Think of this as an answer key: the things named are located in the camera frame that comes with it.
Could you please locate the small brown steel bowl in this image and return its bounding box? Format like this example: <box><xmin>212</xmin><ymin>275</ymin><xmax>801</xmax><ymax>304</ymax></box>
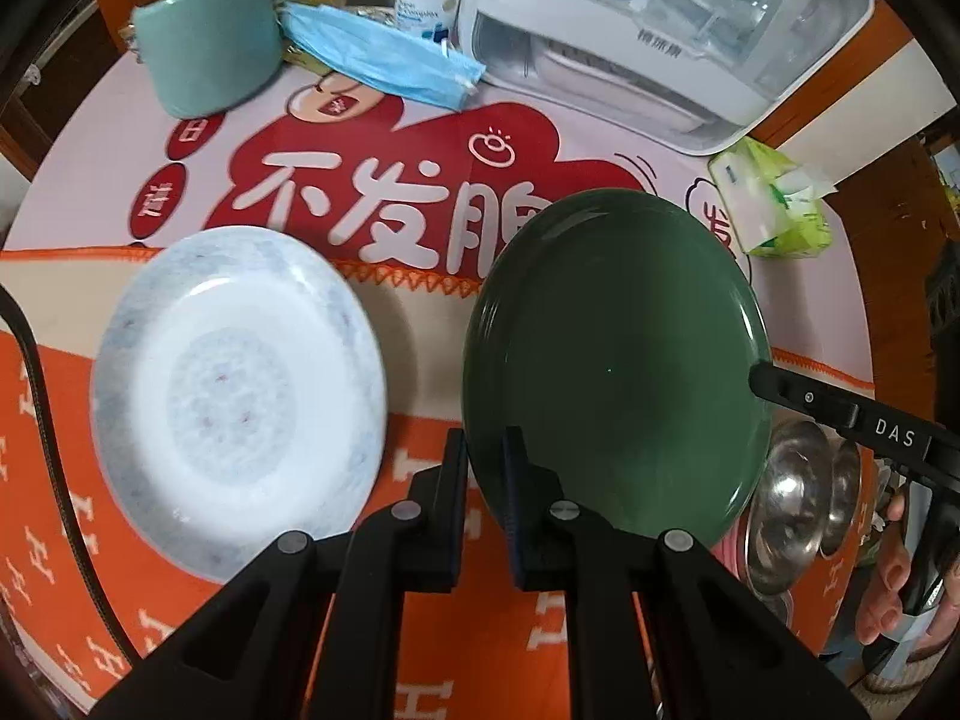
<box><xmin>820</xmin><ymin>439</ymin><xmax>862</xmax><ymax>557</ymax></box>

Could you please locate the pink steel bowl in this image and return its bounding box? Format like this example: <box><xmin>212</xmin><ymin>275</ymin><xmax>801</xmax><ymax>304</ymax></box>
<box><xmin>715</xmin><ymin>419</ymin><xmax>832</xmax><ymax>596</ymax></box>

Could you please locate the white blue patterned plate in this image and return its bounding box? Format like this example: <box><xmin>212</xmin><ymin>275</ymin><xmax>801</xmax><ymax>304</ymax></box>
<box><xmin>91</xmin><ymin>226</ymin><xmax>387</xmax><ymax>582</ymax></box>

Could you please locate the dark green plate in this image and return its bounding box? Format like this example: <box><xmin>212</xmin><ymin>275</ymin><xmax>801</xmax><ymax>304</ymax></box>
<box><xmin>462</xmin><ymin>188</ymin><xmax>771</xmax><ymax>544</ymax></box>

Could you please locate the person's right hand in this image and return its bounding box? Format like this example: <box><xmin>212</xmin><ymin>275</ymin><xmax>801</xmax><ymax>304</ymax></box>
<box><xmin>854</xmin><ymin>488</ymin><xmax>958</xmax><ymax>658</ymax></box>

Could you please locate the green tissue pack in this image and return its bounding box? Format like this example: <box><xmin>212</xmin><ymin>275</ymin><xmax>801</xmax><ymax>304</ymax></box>
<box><xmin>708</xmin><ymin>138</ymin><xmax>836</xmax><ymax>259</ymax></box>

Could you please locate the white plastic appliance box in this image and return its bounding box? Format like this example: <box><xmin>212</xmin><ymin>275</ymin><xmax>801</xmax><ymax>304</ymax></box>
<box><xmin>457</xmin><ymin>0</ymin><xmax>874</xmax><ymax>156</ymax></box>

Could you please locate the red white printed mat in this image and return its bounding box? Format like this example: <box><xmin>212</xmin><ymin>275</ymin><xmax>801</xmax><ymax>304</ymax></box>
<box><xmin>0</xmin><ymin>50</ymin><xmax>879</xmax><ymax>392</ymax></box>

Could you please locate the blue face mask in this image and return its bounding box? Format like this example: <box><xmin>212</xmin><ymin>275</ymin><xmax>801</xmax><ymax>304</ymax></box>
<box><xmin>278</xmin><ymin>4</ymin><xmax>485</xmax><ymax>110</ymax></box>

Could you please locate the teal ceramic cup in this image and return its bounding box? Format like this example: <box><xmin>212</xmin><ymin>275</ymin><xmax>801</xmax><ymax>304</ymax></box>
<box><xmin>132</xmin><ymin>0</ymin><xmax>283</xmax><ymax>119</ymax></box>

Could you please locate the black cable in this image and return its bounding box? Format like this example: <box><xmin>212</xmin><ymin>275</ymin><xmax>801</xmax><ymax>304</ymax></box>
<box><xmin>0</xmin><ymin>283</ymin><xmax>140</xmax><ymax>665</ymax></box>

